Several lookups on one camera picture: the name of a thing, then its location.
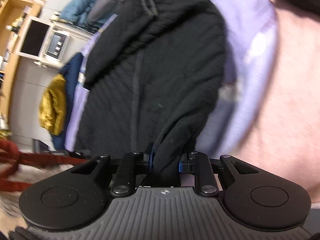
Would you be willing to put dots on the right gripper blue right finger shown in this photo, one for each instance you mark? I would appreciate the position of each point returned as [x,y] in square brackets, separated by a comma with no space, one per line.
[183,167]

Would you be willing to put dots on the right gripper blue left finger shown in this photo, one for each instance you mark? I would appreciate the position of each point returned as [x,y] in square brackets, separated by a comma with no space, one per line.
[150,159]

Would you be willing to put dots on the black quilted jacket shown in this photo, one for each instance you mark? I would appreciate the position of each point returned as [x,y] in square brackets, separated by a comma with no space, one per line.
[153,78]

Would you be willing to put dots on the pink blanket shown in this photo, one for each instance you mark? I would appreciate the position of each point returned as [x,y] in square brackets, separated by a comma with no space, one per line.
[284,140]

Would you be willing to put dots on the gold shiny folded jacket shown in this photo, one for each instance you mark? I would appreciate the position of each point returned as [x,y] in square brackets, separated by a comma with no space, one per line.
[53,106]

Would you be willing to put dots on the navy blue folded garment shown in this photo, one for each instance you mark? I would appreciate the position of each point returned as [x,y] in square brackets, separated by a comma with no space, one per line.
[70,71]

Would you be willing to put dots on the small white framed screen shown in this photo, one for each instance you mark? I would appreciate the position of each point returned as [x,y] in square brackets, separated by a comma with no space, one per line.
[57,44]

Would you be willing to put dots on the purple floral bed sheet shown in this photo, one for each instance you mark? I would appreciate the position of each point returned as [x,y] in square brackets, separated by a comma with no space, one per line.
[251,45]

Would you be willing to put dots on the light blue puffer jacket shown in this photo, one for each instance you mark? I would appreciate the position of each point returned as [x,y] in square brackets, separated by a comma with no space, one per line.
[76,12]

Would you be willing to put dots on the white framed dark monitor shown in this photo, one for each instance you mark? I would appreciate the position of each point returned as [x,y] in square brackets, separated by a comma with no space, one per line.
[34,38]

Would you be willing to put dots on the wooden shelf unit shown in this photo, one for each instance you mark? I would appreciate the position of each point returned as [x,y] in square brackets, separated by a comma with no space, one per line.
[10,11]

